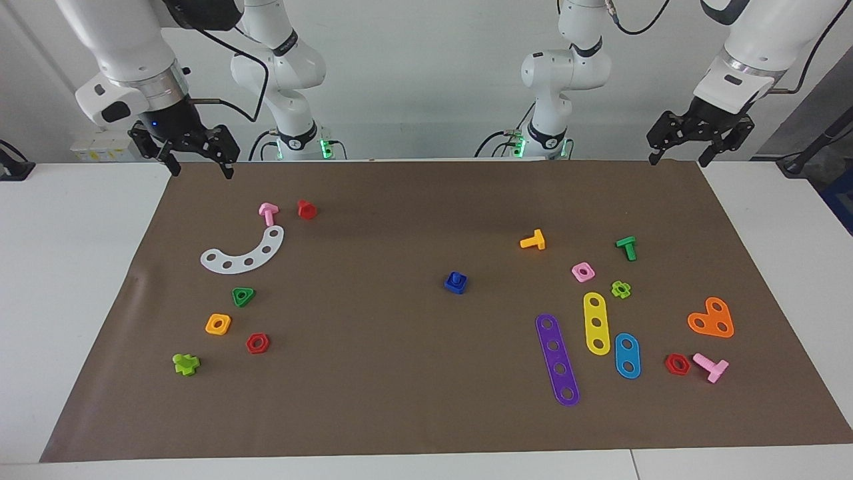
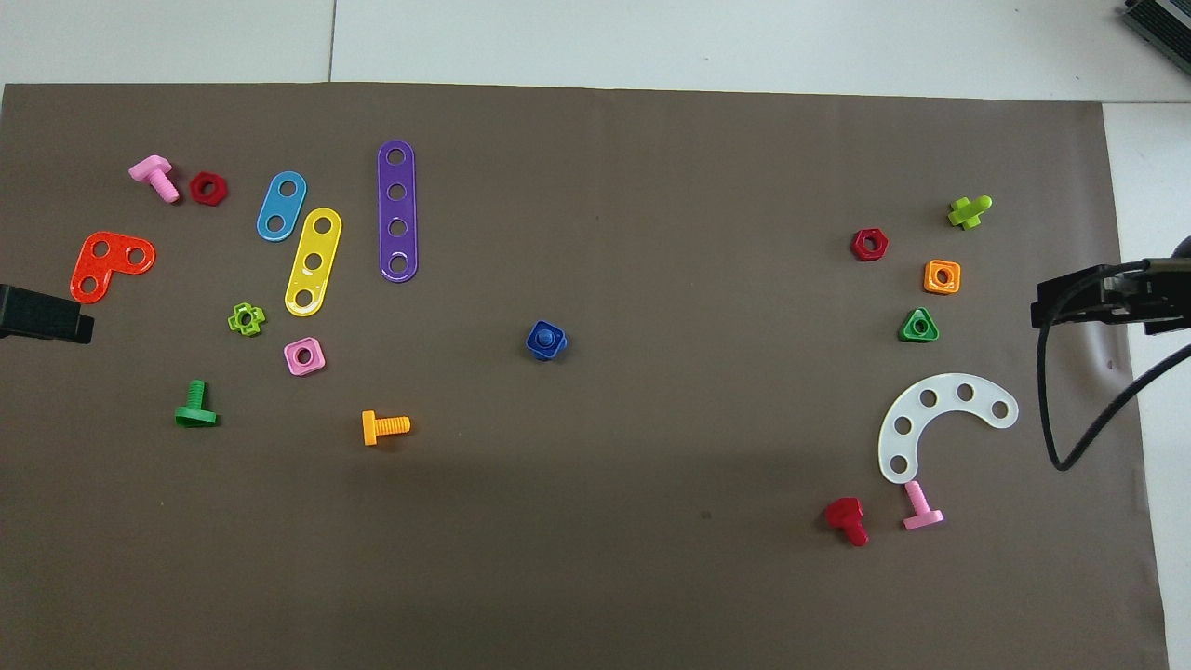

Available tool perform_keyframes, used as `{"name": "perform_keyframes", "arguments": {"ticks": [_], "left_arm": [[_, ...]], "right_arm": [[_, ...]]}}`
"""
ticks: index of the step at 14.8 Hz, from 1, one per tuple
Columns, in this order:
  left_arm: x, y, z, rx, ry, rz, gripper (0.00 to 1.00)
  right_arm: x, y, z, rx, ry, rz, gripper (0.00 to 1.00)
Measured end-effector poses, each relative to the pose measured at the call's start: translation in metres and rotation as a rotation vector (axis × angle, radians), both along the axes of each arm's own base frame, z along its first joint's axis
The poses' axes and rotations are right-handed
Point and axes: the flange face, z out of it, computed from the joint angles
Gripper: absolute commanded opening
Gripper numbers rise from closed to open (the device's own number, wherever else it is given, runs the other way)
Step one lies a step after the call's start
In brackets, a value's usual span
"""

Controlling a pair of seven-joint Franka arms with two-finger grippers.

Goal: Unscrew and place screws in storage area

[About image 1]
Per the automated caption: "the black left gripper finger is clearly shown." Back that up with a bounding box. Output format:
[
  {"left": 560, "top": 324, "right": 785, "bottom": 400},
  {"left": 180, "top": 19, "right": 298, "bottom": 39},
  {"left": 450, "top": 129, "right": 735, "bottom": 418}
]
[
  {"left": 647, "top": 111, "right": 691, "bottom": 166},
  {"left": 698, "top": 115, "right": 756, "bottom": 167}
]

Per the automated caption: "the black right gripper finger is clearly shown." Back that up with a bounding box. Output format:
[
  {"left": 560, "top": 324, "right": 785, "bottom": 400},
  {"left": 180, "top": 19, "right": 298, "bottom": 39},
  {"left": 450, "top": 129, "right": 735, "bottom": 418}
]
[
  {"left": 129, "top": 123, "right": 183, "bottom": 178},
  {"left": 200, "top": 125, "right": 240, "bottom": 180}
]

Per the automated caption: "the black tripod stand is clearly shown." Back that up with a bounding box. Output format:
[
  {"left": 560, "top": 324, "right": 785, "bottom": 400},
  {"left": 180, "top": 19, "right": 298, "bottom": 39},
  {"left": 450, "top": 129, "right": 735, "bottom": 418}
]
[{"left": 776, "top": 110, "right": 853, "bottom": 177}]

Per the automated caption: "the white curved perforated plate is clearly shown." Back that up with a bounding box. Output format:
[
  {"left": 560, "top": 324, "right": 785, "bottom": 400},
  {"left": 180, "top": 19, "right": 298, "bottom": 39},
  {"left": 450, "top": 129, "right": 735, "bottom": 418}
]
[{"left": 201, "top": 225, "right": 285, "bottom": 275}]

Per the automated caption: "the blue box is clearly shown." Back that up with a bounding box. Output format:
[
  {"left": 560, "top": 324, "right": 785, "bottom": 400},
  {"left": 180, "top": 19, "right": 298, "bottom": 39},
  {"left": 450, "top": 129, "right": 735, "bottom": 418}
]
[{"left": 822, "top": 170, "right": 853, "bottom": 235}]

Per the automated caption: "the black clamp device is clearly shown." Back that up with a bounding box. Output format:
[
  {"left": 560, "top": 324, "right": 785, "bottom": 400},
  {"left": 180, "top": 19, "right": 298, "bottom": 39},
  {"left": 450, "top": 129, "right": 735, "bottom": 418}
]
[{"left": 0, "top": 140, "right": 35, "bottom": 182}]

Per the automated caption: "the red angled plate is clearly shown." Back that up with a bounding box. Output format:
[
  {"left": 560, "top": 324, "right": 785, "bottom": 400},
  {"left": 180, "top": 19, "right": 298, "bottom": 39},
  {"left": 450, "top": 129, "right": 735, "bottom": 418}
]
[{"left": 687, "top": 297, "right": 735, "bottom": 339}]

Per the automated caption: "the yellow three-hole strip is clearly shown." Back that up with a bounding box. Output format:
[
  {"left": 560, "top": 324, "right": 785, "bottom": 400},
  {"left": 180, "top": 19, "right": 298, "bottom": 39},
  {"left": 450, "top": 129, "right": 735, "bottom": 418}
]
[{"left": 583, "top": 292, "right": 611, "bottom": 356}]

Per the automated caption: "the blue two-hole strip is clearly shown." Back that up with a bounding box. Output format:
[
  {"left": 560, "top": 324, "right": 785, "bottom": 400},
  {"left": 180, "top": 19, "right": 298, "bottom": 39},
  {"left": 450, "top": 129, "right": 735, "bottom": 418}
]
[{"left": 614, "top": 333, "right": 642, "bottom": 379}]

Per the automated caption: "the purple four-hole strip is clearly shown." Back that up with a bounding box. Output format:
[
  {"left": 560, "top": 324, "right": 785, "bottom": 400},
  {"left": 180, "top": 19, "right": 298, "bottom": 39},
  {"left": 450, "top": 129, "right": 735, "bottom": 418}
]
[{"left": 535, "top": 313, "right": 580, "bottom": 407}]

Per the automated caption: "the brown table mat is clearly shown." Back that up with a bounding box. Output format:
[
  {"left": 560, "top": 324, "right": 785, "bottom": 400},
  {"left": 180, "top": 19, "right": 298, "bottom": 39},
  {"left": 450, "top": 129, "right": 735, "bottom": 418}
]
[{"left": 40, "top": 159, "right": 853, "bottom": 463}]

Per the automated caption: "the black base cable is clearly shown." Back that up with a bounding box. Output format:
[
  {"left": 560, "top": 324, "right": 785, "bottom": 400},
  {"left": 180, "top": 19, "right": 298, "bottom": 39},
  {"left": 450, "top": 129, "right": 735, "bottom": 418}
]
[
  {"left": 248, "top": 130, "right": 277, "bottom": 161},
  {"left": 474, "top": 130, "right": 527, "bottom": 159}
]

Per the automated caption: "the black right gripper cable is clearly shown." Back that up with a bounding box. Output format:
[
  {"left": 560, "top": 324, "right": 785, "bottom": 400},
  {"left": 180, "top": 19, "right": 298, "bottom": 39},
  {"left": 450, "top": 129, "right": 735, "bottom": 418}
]
[{"left": 163, "top": 0, "right": 271, "bottom": 123}]

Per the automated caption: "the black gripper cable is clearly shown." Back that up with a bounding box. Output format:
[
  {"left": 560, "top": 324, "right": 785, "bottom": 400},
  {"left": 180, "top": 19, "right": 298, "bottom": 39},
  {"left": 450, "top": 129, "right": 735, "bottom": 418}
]
[
  {"left": 766, "top": 0, "right": 853, "bottom": 94},
  {"left": 163, "top": 0, "right": 271, "bottom": 123}
]

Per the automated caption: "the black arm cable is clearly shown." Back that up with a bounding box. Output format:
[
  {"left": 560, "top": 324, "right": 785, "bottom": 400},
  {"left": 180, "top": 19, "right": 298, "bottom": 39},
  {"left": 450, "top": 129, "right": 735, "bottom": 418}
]
[{"left": 603, "top": 0, "right": 670, "bottom": 35}]

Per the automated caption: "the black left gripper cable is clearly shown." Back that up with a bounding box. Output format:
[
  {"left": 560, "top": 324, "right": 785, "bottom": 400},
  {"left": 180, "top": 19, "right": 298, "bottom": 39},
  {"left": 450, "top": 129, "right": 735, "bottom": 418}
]
[{"left": 766, "top": 0, "right": 853, "bottom": 94}]

